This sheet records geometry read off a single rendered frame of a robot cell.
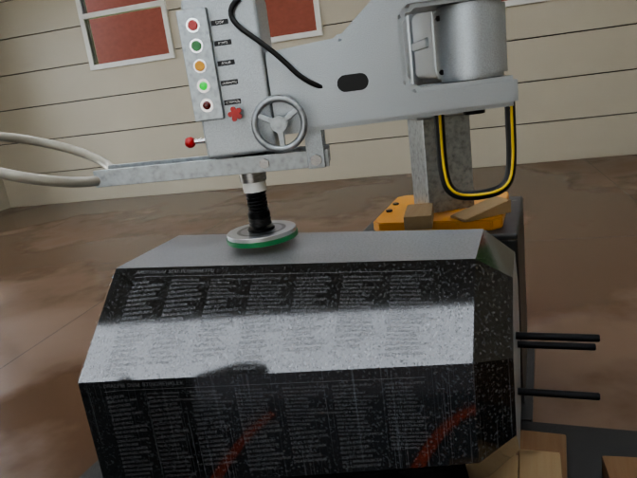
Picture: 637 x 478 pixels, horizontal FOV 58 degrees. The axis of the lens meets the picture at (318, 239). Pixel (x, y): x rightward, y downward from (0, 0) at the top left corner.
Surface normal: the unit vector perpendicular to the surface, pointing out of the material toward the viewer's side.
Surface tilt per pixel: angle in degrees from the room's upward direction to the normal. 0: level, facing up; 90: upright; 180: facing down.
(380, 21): 90
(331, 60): 90
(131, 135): 90
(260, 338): 45
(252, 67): 90
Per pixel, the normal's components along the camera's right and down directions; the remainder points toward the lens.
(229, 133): -0.04, 0.27
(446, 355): -0.29, -0.48
